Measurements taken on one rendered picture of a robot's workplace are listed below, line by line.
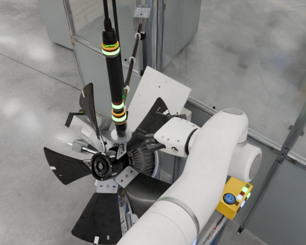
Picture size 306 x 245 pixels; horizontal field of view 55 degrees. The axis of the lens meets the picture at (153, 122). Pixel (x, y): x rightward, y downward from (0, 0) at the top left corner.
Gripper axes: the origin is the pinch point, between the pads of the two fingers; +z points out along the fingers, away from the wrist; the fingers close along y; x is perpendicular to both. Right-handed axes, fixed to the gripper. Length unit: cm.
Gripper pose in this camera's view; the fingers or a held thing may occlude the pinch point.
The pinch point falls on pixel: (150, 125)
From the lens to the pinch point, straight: 84.4
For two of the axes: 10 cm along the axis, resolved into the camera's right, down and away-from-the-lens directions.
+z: -7.5, -2.8, 6.0
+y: 6.4, -5.5, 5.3
